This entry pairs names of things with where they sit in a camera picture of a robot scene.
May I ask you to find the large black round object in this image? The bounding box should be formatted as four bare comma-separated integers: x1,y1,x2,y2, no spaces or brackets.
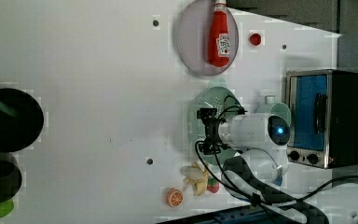
0,88,44,152

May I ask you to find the peeled toy banana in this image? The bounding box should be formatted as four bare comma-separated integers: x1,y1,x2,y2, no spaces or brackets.
180,162,209,196

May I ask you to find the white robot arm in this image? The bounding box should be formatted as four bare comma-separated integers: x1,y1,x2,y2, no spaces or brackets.
195,105,358,224

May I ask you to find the green toy lime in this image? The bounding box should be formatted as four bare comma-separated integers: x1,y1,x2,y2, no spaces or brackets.
0,200,14,218

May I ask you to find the small red toy tomato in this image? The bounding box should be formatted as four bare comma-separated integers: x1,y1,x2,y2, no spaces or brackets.
249,34,262,46

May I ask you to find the green plastic strainer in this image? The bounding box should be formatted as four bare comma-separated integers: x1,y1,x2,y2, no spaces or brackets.
186,86,240,165

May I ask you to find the green cup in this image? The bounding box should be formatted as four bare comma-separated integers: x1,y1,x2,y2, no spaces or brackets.
255,95,291,125

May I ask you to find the pink round plate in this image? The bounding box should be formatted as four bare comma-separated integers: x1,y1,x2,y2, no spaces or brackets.
175,0,240,76

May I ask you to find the toy orange half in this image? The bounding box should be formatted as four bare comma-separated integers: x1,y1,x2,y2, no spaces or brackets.
166,188,183,207

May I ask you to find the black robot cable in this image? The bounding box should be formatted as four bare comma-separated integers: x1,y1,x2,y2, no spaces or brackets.
194,140,358,213

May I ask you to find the toy strawberry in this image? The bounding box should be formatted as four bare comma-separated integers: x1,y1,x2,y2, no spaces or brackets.
207,178,219,193

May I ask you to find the red ketchup bottle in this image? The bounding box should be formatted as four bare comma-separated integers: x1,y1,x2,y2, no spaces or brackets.
208,0,230,67

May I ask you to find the black toaster oven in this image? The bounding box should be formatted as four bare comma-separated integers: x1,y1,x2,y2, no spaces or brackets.
285,69,358,169

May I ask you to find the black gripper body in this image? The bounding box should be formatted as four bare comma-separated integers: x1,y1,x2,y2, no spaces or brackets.
196,108,221,155

